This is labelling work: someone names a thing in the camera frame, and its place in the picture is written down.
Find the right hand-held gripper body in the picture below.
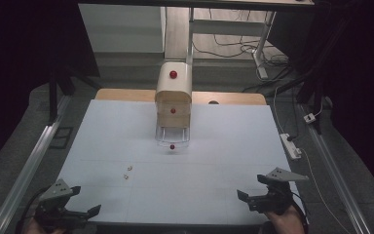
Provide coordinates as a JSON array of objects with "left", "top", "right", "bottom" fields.
[{"left": 248, "top": 167, "right": 310, "bottom": 216}]

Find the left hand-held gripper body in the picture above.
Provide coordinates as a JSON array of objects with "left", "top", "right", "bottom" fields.
[{"left": 34, "top": 178, "right": 90, "bottom": 229}]

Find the clear drawer with red knob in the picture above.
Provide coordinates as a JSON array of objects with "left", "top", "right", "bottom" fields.
[{"left": 155, "top": 126, "right": 191, "bottom": 151}]

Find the person's right hand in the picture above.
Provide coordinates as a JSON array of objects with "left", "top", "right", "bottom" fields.
[{"left": 265, "top": 204, "right": 308, "bottom": 234}]

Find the person's left hand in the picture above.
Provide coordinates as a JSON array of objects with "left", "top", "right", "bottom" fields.
[{"left": 21, "top": 217, "right": 66, "bottom": 234}]

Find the white power strip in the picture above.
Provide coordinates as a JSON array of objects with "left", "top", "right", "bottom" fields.
[{"left": 279, "top": 133, "right": 303, "bottom": 161}]

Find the dark floor socket plate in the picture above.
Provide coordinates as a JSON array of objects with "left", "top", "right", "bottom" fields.
[{"left": 49, "top": 126, "right": 75, "bottom": 150}]

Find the white table mat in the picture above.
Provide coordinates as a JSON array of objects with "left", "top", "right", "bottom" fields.
[{"left": 56, "top": 98, "right": 306, "bottom": 226}]

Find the small white adapter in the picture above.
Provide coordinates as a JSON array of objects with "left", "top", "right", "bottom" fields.
[{"left": 303, "top": 112, "right": 317, "bottom": 125}]

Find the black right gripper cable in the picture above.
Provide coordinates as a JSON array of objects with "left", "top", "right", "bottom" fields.
[{"left": 290, "top": 190, "right": 310, "bottom": 228}]

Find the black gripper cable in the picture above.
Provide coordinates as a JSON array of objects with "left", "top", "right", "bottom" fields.
[
  {"left": 15, "top": 186, "right": 52, "bottom": 234},
  {"left": 290, "top": 190, "right": 310, "bottom": 228}
]

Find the aluminium frame rail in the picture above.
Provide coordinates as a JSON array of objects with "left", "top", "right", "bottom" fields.
[
  {"left": 0, "top": 95, "right": 73, "bottom": 234},
  {"left": 298, "top": 102, "right": 372, "bottom": 234}
]

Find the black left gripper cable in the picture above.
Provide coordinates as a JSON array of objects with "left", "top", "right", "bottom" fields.
[{"left": 15, "top": 186, "right": 52, "bottom": 234}]

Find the thin white cable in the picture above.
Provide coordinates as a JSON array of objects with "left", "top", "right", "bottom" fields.
[{"left": 299, "top": 147, "right": 354, "bottom": 234}]

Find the black plug with cable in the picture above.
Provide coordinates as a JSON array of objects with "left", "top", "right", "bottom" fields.
[{"left": 285, "top": 97, "right": 301, "bottom": 142}]

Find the white desk frame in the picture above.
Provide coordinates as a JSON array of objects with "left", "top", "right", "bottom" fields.
[{"left": 185, "top": 7, "right": 278, "bottom": 81}]

